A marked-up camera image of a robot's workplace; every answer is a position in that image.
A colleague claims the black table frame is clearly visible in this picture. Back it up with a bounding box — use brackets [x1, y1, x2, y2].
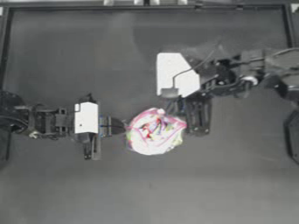
[0, 0, 299, 74]

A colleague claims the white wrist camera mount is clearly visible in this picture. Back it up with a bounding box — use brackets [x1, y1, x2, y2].
[72, 101, 100, 135]
[155, 52, 202, 99]

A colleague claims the clear bag with pink zip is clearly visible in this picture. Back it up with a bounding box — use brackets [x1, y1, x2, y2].
[125, 107, 189, 157]

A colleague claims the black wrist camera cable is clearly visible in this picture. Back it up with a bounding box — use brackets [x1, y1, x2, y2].
[170, 42, 221, 90]

